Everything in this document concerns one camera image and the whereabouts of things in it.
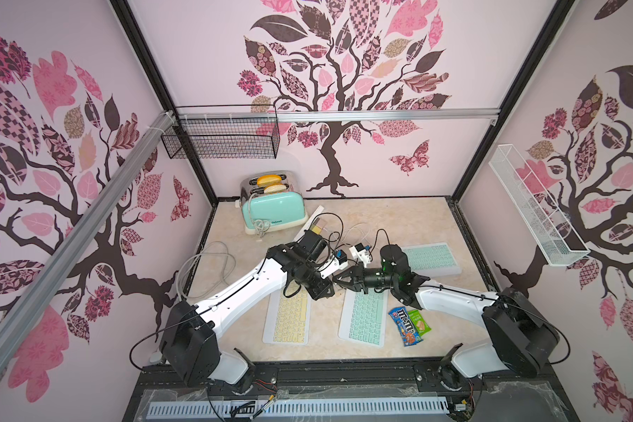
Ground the white power strip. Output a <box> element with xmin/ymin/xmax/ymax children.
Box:
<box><xmin>293</xmin><ymin>206</ymin><xmax>325</xmax><ymax>242</ymax></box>

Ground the white USB cable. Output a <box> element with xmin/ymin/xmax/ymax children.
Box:
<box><xmin>342</xmin><ymin>220</ymin><xmax>381</xmax><ymax>249</ymax></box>

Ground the black USB cable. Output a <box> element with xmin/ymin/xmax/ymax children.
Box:
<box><xmin>305</xmin><ymin>212</ymin><xmax>391</xmax><ymax>265</ymax></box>

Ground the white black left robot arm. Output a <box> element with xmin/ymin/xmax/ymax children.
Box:
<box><xmin>159</xmin><ymin>230</ymin><xmax>348</xmax><ymax>391</ymax></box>

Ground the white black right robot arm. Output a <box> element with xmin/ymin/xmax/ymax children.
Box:
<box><xmin>332</xmin><ymin>244</ymin><xmax>561</xmax><ymax>391</ymax></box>

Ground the green snack packet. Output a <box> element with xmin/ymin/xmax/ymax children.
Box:
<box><xmin>408</xmin><ymin>309</ymin><xmax>432</xmax><ymax>337</ymax></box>

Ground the blue candy bag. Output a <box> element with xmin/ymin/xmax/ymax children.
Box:
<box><xmin>388</xmin><ymin>307</ymin><xmax>422</xmax><ymax>346</ymax></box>

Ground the mint green toaster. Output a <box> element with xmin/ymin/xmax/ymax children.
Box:
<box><xmin>236</xmin><ymin>171</ymin><xmax>308</xmax><ymax>237</ymax></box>

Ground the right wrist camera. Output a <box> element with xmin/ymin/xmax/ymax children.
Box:
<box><xmin>349</xmin><ymin>243</ymin><xmax>373</xmax><ymax>268</ymax></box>

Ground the green wireless keyboard centre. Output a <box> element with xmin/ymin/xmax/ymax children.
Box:
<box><xmin>339</xmin><ymin>290</ymin><xmax>388</xmax><ymax>348</ymax></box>

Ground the green wireless keyboard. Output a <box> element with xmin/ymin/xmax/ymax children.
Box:
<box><xmin>339</xmin><ymin>290</ymin><xmax>388</xmax><ymax>348</ymax></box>
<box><xmin>402</xmin><ymin>243</ymin><xmax>462</xmax><ymax>278</ymax></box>

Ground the green wireless keyboard right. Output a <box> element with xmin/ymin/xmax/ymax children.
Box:
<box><xmin>402</xmin><ymin>243</ymin><xmax>462</xmax><ymax>278</ymax></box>

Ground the yellow wireless keyboard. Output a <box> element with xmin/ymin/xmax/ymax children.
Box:
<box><xmin>262</xmin><ymin>290</ymin><xmax>311</xmax><ymax>346</ymax></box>

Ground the white power strip cord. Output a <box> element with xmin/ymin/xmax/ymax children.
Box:
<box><xmin>175</xmin><ymin>240</ymin><xmax>238</xmax><ymax>302</ymax></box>

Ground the black wire basket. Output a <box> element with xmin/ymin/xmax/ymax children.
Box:
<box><xmin>161</xmin><ymin>103</ymin><xmax>281</xmax><ymax>159</ymax></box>

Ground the white slotted cable duct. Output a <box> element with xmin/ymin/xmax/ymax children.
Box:
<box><xmin>144</xmin><ymin>397</ymin><xmax>449</xmax><ymax>421</ymax></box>

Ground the aluminium rail back wall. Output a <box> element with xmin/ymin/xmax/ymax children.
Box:
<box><xmin>179</xmin><ymin>108</ymin><xmax>500</xmax><ymax>123</ymax></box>

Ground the aluminium rail wall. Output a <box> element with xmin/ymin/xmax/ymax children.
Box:
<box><xmin>0</xmin><ymin>111</ymin><xmax>176</xmax><ymax>374</ymax></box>
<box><xmin>179</xmin><ymin>108</ymin><xmax>500</xmax><ymax>123</ymax></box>

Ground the white wire shelf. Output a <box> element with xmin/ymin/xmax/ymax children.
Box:
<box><xmin>489</xmin><ymin>144</ymin><xmax>590</xmax><ymax>267</ymax></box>

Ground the aluminium rail left wall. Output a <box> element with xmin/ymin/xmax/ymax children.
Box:
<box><xmin>0</xmin><ymin>111</ymin><xmax>176</xmax><ymax>374</ymax></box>

